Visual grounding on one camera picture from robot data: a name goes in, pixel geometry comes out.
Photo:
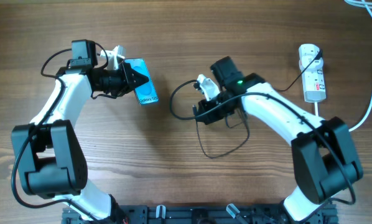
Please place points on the white charger plug adapter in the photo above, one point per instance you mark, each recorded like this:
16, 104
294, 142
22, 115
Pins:
311, 62

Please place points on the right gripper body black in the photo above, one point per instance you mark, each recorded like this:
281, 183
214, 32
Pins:
217, 113

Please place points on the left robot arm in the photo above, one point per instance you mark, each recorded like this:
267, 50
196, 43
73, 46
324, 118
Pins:
49, 161

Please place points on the white power strip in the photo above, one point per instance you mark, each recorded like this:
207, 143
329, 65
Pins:
313, 81

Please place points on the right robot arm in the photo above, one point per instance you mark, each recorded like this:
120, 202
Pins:
324, 155

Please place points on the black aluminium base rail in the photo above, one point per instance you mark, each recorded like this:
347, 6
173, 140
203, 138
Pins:
258, 213

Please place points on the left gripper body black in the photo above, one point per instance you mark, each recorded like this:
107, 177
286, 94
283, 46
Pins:
114, 81

